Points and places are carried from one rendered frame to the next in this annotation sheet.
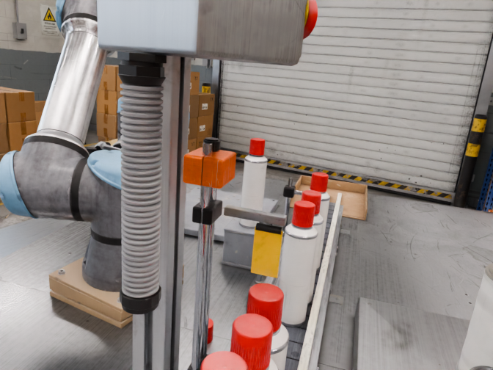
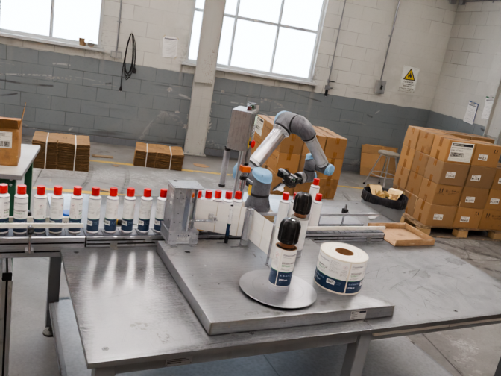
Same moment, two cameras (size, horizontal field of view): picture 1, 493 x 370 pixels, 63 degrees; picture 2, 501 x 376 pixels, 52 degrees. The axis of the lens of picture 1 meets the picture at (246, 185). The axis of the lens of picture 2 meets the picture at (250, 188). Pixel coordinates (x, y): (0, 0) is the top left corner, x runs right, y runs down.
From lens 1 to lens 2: 227 cm
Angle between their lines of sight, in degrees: 46
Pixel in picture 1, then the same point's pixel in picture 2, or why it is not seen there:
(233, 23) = (232, 145)
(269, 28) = (238, 145)
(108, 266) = (248, 201)
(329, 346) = not seen: hidden behind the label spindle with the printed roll
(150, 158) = (225, 161)
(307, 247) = (282, 205)
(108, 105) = (407, 160)
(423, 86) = not seen: outside the picture
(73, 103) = (262, 151)
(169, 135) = (241, 160)
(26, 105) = (338, 148)
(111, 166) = (256, 171)
